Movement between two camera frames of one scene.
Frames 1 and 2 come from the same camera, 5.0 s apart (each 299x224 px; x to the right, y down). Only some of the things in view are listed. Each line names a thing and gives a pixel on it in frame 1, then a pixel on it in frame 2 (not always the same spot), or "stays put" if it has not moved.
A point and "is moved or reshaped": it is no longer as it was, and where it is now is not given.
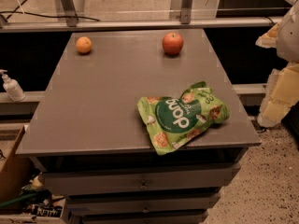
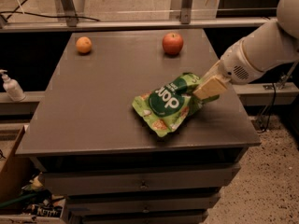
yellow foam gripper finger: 268,39 → 246,60
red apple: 173,43 stays put
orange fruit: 83,44 stays put
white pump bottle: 12,88 stays put
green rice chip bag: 178,122 is moved or reshaped
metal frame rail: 187,19 stays put
